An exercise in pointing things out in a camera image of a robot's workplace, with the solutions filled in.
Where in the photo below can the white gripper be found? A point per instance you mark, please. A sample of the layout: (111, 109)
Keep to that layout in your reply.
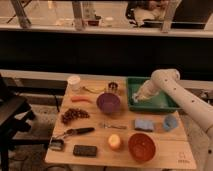
(146, 91)

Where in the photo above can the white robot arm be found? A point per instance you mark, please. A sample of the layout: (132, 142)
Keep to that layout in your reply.
(201, 112)

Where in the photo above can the green plastic tray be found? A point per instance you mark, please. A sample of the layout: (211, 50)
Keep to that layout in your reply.
(160, 103)

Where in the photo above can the blue sponge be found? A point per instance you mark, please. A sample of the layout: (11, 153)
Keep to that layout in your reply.
(144, 125)

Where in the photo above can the small metal cup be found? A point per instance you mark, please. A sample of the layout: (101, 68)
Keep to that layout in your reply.
(113, 87)

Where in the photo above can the blue cup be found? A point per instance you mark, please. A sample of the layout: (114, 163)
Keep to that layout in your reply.
(170, 122)

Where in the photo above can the purple bowl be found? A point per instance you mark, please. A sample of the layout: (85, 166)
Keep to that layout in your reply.
(108, 103)

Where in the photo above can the yellow banana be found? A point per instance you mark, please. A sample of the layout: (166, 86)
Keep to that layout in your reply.
(92, 90)

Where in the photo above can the metal fork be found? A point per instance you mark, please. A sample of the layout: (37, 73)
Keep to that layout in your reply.
(111, 126)

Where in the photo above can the orange bowl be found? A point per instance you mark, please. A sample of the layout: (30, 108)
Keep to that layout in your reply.
(141, 147)

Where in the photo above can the white paper cup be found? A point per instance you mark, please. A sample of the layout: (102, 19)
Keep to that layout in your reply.
(74, 82)

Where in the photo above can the orange carrot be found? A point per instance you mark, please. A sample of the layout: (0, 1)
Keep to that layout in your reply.
(79, 98)

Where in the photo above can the bunch of red grapes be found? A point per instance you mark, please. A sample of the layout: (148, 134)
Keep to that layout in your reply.
(73, 114)

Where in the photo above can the black rectangular block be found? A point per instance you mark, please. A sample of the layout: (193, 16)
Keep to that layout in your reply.
(85, 151)

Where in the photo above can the small metal tin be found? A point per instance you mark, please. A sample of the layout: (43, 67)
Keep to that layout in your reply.
(56, 144)

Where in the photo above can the black chair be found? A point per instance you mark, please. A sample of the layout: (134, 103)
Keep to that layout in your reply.
(14, 113)

